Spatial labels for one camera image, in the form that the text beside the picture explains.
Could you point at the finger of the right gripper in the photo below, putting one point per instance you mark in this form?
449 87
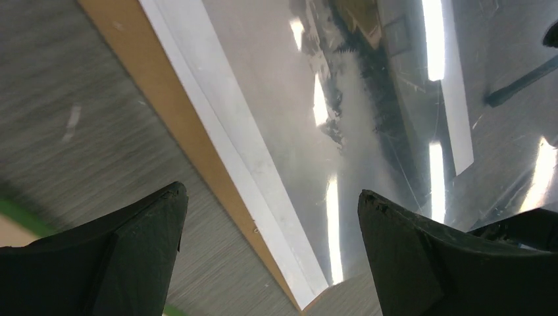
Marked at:
535 229

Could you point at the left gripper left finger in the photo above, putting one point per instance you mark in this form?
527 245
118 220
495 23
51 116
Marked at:
100 261

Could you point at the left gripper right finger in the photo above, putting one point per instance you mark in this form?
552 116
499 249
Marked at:
422 267

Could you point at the landscape photo print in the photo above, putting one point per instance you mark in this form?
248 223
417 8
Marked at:
401 110

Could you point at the black perforated music stand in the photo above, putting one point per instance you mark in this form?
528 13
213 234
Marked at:
500 96

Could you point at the brown backing board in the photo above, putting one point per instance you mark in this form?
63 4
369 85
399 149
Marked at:
183 131

